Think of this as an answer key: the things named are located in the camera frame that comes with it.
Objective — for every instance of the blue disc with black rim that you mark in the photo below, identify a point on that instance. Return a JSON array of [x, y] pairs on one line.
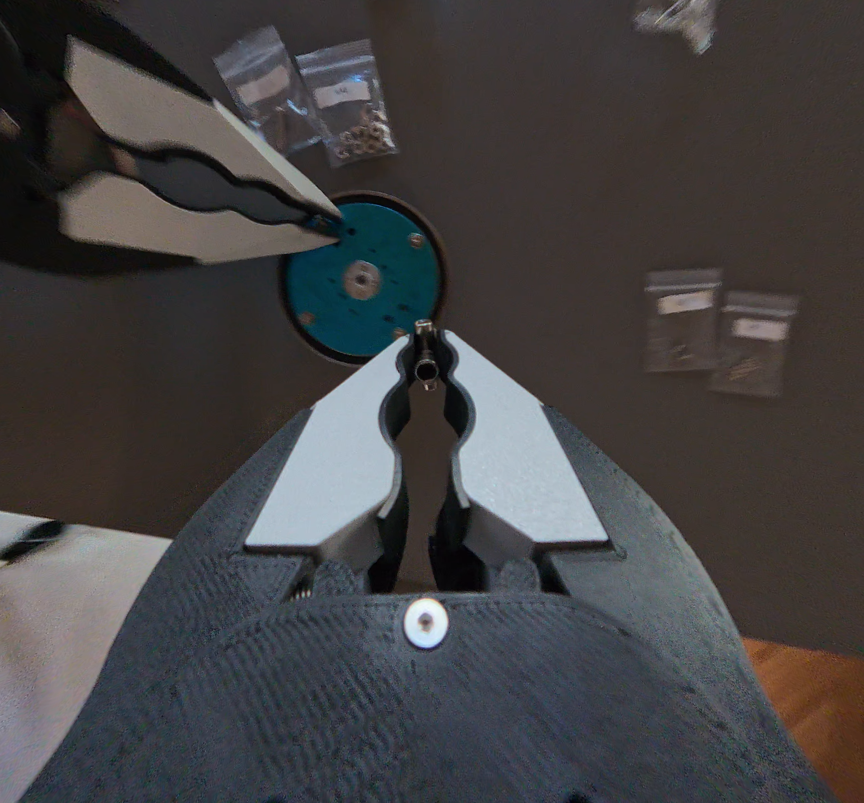
[[324, 317]]

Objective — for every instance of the metal cross socket wrench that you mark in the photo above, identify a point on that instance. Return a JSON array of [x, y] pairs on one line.
[[425, 367]]

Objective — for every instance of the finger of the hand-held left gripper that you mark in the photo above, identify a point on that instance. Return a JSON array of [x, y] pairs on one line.
[[169, 107], [155, 229]]

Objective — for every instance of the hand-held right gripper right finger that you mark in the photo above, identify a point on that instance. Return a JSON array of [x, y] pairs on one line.
[[526, 479]]

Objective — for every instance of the person's white t-shirt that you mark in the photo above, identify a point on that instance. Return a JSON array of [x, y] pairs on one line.
[[54, 648]]

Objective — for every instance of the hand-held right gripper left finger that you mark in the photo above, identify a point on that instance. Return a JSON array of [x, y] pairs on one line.
[[324, 479]]

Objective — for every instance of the clear plastic parts bag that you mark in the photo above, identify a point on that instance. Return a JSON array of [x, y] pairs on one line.
[[263, 87], [752, 344], [347, 101], [682, 323]]

